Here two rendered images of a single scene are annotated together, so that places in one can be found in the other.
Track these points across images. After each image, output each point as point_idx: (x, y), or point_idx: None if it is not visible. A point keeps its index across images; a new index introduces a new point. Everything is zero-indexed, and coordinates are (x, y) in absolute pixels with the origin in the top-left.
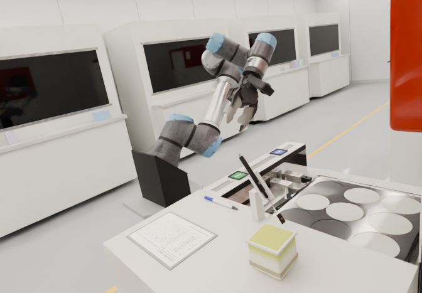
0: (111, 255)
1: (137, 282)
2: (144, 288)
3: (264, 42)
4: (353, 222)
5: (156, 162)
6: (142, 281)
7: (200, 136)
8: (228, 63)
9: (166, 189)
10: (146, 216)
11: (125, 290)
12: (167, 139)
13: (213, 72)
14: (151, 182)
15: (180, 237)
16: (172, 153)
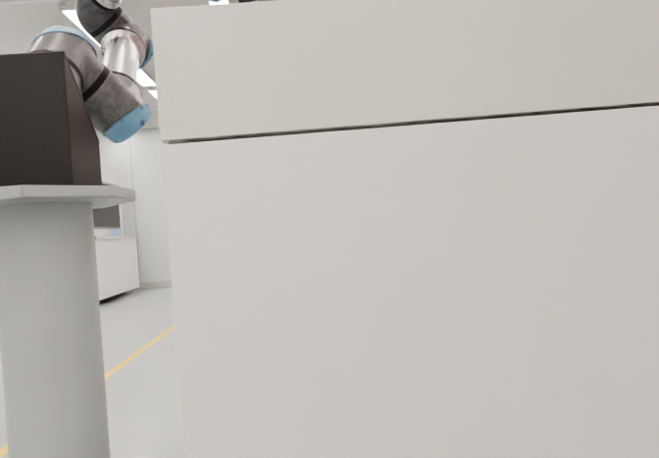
0: (196, 20)
1: (319, 20)
2: (351, 12)
3: None
4: None
5: (65, 68)
6: None
7: (120, 82)
8: (128, 17)
9: (75, 143)
10: (29, 187)
11: (234, 101)
12: None
13: (100, 21)
14: (21, 129)
15: None
16: (76, 81)
